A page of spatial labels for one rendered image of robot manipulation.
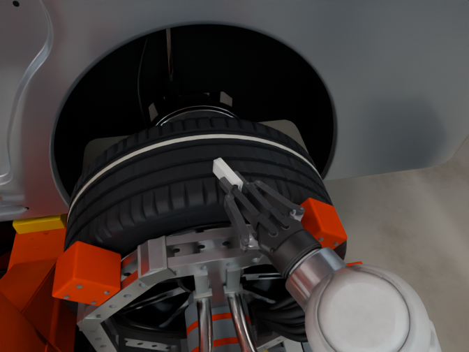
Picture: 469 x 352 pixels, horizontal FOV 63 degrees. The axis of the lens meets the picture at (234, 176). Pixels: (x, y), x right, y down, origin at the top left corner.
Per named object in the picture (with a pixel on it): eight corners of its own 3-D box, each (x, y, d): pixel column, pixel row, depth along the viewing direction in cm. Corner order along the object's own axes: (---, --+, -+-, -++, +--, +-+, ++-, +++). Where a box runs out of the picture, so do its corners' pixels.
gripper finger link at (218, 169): (238, 195, 67) (234, 197, 66) (216, 170, 70) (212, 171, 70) (239, 184, 64) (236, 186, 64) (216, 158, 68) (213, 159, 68)
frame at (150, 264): (306, 321, 113) (354, 208, 72) (314, 344, 108) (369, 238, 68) (116, 355, 105) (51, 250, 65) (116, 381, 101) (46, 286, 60)
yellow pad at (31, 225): (70, 194, 129) (65, 184, 126) (65, 228, 120) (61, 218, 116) (26, 199, 127) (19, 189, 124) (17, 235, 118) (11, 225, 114)
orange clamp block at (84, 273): (122, 252, 71) (77, 238, 66) (121, 292, 66) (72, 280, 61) (100, 269, 74) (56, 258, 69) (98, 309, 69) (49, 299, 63)
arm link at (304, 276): (344, 293, 59) (317, 264, 62) (365, 263, 53) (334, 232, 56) (301, 325, 55) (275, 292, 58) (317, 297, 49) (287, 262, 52)
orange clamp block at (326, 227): (301, 230, 77) (334, 205, 73) (314, 265, 72) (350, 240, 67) (276, 223, 73) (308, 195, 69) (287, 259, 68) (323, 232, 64)
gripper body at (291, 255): (278, 290, 58) (242, 245, 62) (319, 264, 62) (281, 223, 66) (289, 265, 52) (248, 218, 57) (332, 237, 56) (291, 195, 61)
